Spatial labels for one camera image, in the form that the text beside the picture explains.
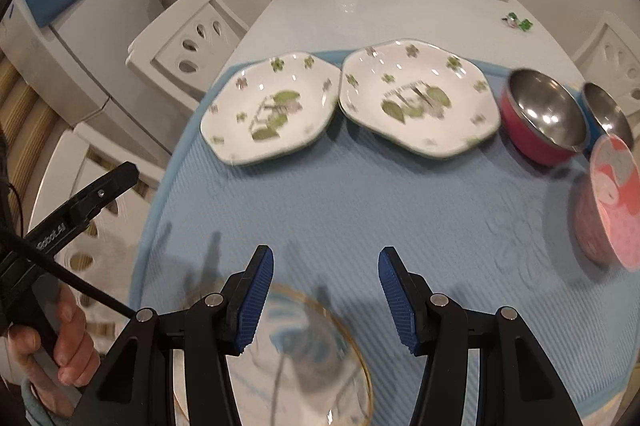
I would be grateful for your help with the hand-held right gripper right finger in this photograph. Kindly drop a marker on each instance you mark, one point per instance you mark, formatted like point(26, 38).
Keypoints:
point(395, 298)

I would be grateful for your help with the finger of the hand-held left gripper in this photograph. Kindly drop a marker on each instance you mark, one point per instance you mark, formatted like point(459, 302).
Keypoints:
point(95, 198)

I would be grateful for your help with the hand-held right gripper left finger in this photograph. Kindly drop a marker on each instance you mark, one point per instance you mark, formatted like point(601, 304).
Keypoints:
point(255, 301)

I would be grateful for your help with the gold-rimmed glass bowl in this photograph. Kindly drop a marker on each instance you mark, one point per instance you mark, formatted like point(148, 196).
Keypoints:
point(310, 356)

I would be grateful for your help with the pink patterned bowl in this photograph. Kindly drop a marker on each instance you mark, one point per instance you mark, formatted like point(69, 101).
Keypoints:
point(610, 206)

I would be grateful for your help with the red steel bowl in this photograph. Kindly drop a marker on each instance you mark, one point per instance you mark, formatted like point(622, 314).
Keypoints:
point(542, 115)

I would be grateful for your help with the person's left hand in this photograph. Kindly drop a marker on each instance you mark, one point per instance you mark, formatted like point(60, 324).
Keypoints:
point(75, 346)

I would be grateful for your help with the white cutout chair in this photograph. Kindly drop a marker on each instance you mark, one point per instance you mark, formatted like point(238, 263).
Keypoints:
point(612, 50)
point(75, 216)
point(175, 40)

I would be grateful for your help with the light blue table mat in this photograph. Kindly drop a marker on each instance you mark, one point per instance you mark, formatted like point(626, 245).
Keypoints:
point(325, 206)

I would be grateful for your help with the grey refrigerator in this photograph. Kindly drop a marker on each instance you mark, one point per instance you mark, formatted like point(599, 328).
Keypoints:
point(85, 70)

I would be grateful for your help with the white floral plate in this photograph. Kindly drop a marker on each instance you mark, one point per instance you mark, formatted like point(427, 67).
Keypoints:
point(420, 105)
point(280, 105)

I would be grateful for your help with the blue steel bowl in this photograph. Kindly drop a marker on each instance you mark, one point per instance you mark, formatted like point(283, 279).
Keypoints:
point(602, 110)

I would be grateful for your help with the small green candy wrappers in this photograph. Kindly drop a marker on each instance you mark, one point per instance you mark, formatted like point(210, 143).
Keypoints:
point(517, 22)

